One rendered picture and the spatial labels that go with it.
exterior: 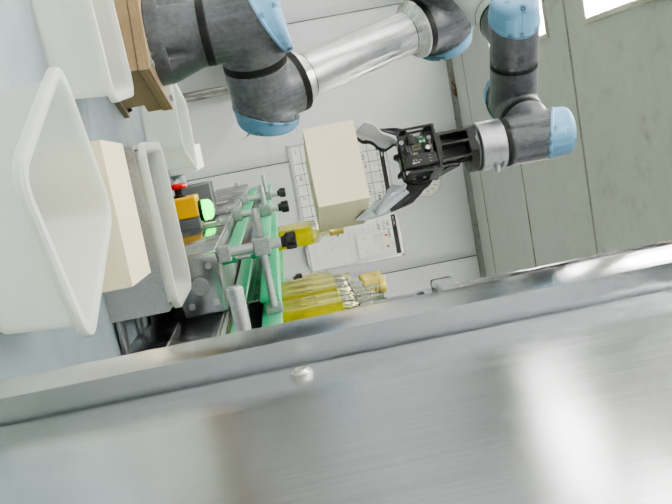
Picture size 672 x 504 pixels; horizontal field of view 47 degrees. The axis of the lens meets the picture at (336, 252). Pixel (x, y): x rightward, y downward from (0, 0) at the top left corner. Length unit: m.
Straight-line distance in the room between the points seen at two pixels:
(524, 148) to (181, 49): 0.58
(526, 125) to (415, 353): 0.90
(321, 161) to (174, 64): 0.35
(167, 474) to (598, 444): 0.13
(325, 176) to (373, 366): 0.82
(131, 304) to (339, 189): 0.33
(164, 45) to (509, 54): 0.55
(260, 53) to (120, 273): 0.61
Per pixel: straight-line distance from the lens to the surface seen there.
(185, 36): 1.36
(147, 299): 1.05
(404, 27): 1.57
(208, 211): 1.64
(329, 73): 1.48
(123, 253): 0.87
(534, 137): 1.21
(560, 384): 0.28
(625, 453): 0.23
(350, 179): 1.13
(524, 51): 1.25
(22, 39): 0.98
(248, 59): 1.37
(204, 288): 1.23
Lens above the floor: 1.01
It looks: 3 degrees up
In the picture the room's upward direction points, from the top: 79 degrees clockwise
